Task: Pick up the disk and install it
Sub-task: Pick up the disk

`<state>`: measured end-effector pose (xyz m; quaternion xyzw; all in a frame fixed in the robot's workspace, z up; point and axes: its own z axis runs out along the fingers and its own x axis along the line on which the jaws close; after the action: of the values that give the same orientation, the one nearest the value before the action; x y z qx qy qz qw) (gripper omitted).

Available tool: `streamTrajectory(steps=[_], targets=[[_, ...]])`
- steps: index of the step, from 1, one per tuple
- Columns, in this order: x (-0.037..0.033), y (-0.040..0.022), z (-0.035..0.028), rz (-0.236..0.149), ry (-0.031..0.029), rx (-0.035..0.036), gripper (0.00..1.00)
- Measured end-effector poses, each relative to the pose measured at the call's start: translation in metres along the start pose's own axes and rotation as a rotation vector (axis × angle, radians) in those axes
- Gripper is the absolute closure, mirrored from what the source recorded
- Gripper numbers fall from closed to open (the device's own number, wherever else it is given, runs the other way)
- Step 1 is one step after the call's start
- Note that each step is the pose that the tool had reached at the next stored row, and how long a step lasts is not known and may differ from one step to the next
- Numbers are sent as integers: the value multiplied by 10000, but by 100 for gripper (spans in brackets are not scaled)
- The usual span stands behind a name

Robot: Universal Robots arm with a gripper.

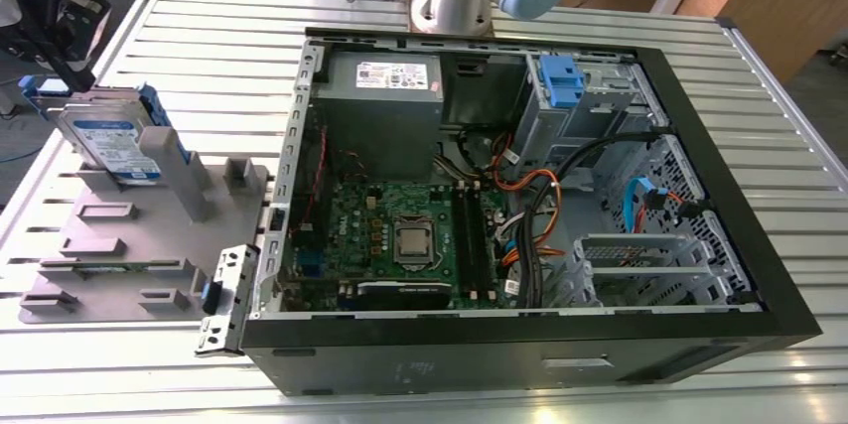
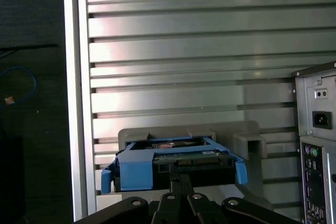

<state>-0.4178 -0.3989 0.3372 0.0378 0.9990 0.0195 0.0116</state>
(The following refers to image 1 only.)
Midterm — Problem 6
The black graphics card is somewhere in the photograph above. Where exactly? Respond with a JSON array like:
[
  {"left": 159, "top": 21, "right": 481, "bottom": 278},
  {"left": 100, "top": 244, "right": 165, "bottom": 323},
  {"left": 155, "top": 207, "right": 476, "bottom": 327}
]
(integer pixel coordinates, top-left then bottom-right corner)
[{"left": 335, "top": 278, "right": 455, "bottom": 314}]

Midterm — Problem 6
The blue data wire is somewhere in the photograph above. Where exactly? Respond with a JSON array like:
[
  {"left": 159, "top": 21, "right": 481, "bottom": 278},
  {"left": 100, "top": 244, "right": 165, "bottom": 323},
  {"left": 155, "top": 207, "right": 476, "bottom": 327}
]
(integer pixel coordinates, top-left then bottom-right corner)
[{"left": 621, "top": 175, "right": 667, "bottom": 235}]

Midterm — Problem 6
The CPU socket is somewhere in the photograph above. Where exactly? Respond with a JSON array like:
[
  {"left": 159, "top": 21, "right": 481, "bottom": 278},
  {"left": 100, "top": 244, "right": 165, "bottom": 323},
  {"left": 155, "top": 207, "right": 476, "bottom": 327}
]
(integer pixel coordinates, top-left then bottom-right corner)
[{"left": 388, "top": 213, "right": 444, "bottom": 272}]

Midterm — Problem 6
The grey power supply unit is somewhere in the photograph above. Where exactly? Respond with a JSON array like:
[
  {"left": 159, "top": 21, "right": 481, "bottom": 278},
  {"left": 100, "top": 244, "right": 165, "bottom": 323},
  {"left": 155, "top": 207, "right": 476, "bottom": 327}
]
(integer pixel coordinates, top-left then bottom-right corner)
[{"left": 309, "top": 50, "right": 447, "bottom": 186}]

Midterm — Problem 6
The hard disk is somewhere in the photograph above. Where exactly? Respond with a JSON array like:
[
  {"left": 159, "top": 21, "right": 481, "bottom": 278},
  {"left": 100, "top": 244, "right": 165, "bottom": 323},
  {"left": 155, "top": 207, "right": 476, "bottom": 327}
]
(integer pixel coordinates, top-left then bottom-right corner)
[{"left": 19, "top": 73, "right": 175, "bottom": 188}]

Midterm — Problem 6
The green RAM stick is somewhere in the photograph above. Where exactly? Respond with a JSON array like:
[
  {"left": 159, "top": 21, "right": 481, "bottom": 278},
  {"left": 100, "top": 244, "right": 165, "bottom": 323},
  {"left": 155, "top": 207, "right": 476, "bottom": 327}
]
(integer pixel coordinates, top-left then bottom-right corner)
[{"left": 69, "top": 262, "right": 184, "bottom": 276}]

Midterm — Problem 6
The orange wire bundle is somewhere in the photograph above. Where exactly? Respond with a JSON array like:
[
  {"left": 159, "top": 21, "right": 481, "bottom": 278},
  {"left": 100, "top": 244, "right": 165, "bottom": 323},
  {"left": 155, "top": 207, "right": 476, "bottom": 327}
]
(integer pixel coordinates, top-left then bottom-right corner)
[{"left": 493, "top": 169, "right": 565, "bottom": 267}]

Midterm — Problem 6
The blue drive latch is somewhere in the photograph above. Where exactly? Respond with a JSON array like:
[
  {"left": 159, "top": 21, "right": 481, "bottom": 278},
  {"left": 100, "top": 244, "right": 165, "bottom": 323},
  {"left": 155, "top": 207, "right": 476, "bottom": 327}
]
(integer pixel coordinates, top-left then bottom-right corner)
[{"left": 537, "top": 54, "right": 587, "bottom": 109}]

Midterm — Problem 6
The power wire with black connector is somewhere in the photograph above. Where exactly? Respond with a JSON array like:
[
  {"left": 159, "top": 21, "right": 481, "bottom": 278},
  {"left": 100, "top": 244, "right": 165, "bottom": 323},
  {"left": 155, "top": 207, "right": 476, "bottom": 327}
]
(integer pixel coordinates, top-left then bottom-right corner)
[{"left": 648, "top": 188, "right": 715, "bottom": 221}]

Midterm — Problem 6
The green motherboard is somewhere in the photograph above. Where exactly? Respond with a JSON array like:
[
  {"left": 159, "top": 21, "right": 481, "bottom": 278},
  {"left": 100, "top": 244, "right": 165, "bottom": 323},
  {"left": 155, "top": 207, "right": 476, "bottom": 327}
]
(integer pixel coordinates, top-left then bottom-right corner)
[{"left": 291, "top": 179, "right": 529, "bottom": 312}]

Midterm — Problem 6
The silver CPU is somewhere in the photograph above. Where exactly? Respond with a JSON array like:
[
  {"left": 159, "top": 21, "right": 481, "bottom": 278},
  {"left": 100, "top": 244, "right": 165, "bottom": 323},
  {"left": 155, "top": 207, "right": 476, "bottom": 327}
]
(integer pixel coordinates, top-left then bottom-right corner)
[{"left": 395, "top": 228, "right": 432, "bottom": 256}]

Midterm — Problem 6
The black open PC case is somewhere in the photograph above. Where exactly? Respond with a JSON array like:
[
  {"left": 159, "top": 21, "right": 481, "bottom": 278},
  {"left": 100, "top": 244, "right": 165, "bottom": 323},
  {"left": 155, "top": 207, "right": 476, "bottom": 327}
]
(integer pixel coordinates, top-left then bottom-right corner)
[{"left": 237, "top": 25, "right": 824, "bottom": 398}]

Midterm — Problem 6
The silver optical drive cage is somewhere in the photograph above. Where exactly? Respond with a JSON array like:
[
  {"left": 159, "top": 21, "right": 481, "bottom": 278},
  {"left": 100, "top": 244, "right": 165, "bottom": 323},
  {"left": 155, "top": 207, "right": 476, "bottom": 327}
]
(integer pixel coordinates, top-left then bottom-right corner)
[{"left": 513, "top": 50, "right": 669, "bottom": 175}]

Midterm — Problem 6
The metal expansion slot bracket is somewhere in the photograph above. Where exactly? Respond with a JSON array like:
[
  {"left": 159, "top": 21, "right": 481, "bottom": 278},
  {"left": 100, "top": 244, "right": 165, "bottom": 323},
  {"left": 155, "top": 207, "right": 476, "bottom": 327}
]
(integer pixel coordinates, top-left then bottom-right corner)
[{"left": 193, "top": 243, "right": 261, "bottom": 357}]

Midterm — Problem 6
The grey parts rack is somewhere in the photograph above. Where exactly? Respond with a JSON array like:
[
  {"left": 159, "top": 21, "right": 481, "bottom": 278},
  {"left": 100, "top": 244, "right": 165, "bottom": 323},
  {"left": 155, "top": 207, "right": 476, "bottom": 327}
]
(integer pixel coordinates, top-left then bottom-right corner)
[{"left": 17, "top": 125, "right": 277, "bottom": 325}]

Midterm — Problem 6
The black RAM slot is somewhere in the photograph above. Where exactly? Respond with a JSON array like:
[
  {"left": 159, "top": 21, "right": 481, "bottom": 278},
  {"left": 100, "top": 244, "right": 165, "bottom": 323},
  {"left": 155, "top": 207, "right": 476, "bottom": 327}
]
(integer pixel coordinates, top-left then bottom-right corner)
[
  {"left": 469, "top": 180, "right": 497, "bottom": 299},
  {"left": 453, "top": 180, "right": 480, "bottom": 299}
]

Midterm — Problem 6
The thick black cable bundle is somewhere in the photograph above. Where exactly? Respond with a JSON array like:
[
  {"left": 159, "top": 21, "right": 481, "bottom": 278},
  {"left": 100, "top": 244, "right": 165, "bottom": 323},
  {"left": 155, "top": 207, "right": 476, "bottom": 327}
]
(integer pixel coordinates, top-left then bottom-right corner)
[{"left": 513, "top": 130, "right": 668, "bottom": 309}]

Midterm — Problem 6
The silver disk bay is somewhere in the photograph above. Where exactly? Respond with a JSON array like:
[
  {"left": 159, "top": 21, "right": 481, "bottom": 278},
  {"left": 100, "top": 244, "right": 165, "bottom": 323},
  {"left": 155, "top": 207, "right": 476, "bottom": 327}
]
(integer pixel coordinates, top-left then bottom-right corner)
[{"left": 552, "top": 232, "right": 760, "bottom": 310}]

